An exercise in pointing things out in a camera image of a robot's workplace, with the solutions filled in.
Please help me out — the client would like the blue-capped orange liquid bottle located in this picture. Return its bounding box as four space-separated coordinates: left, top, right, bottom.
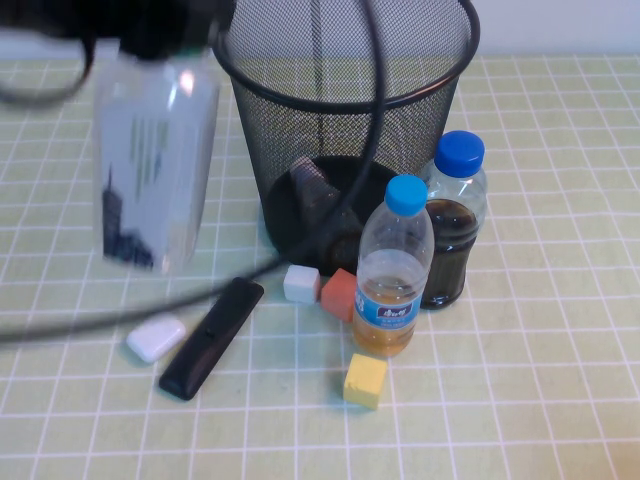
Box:
352 174 435 358

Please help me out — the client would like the blue-capped dark liquid bottle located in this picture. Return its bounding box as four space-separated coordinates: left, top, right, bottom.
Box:
418 130 489 310

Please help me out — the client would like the dark brown plastic bottle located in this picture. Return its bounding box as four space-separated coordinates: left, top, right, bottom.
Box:
289 155 369 274

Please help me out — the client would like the orange cube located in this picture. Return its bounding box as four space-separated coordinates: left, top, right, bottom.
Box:
320 268 359 324

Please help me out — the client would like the white earbuds case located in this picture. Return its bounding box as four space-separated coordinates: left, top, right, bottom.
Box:
125 318 187 364

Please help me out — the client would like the yellow cube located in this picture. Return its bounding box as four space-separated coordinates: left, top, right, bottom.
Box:
342 352 389 411

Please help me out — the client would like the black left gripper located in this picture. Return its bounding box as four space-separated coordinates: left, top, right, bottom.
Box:
117 0 236 64

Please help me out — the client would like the white-capped green-label clear bottle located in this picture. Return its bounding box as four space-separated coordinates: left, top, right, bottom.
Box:
92 47 221 275

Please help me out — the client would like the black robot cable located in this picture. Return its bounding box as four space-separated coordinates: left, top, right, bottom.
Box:
0 34 97 107
0 0 387 346

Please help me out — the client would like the white cube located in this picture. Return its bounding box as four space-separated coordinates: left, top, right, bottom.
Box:
282 264 322 305

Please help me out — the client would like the black mesh wastebasket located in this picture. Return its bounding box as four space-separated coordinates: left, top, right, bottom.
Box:
209 0 482 277

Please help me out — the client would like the black remote control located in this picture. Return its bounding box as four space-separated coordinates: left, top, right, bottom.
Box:
158 276 265 402

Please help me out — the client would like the green checked tablecloth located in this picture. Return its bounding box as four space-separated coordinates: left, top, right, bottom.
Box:
0 53 640 480

